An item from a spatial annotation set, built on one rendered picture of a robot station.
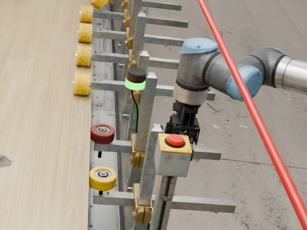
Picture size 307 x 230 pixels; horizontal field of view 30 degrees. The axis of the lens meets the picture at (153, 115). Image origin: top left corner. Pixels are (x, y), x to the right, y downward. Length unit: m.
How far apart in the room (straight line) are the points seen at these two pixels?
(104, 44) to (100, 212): 1.49
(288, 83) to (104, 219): 0.83
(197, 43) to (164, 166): 0.36
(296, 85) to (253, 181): 2.02
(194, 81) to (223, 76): 0.10
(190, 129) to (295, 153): 2.36
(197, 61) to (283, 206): 1.98
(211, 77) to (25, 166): 0.61
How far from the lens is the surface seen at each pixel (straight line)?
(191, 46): 1.43
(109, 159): 2.24
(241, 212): 3.16
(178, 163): 1.25
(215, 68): 1.40
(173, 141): 1.24
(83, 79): 2.04
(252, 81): 1.40
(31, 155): 1.73
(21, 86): 2.11
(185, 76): 1.46
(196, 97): 1.48
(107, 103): 2.64
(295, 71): 1.45
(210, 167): 3.45
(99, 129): 1.88
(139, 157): 1.83
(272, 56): 1.49
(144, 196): 1.65
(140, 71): 1.73
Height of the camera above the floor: 1.87
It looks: 29 degrees down
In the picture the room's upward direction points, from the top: 10 degrees clockwise
